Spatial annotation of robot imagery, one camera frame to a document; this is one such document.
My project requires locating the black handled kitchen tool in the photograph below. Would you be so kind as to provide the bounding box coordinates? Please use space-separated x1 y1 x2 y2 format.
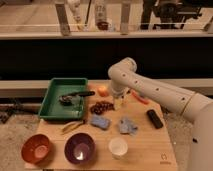
59 91 95 106

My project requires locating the orange carrot toy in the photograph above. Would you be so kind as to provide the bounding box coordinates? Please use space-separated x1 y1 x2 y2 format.
131 90 149 105

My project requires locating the purple bowl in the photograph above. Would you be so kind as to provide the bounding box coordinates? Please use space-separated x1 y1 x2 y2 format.
64 133 96 165

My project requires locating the yellow banana peel toy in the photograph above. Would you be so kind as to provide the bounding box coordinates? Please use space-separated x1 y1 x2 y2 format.
61 120 85 134

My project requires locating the orange fruit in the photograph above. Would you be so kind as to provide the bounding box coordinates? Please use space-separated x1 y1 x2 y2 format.
97 86 109 97

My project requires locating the white paper cup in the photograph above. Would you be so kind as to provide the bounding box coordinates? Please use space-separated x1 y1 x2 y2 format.
108 137 128 159

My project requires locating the red bowl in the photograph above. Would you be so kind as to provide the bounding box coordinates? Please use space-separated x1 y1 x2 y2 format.
21 134 51 164

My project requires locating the crumpled blue cloth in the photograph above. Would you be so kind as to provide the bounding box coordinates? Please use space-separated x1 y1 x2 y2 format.
118 117 138 135

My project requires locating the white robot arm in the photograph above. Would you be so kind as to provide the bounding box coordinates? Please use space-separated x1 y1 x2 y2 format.
108 57 213 171

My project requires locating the black rectangular block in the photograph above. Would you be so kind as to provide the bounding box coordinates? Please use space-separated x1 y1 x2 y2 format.
147 109 163 129

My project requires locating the dark red grape bunch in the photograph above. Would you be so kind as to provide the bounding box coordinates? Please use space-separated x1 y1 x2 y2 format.
90 101 114 115

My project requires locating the green plastic tray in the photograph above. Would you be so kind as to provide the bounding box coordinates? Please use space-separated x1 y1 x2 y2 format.
39 78 88 121

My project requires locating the wooden board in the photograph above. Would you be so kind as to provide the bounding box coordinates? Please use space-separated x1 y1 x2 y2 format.
24 93 177 171

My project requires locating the blue sponge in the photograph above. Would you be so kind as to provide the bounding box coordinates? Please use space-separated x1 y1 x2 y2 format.
90 114 110 130

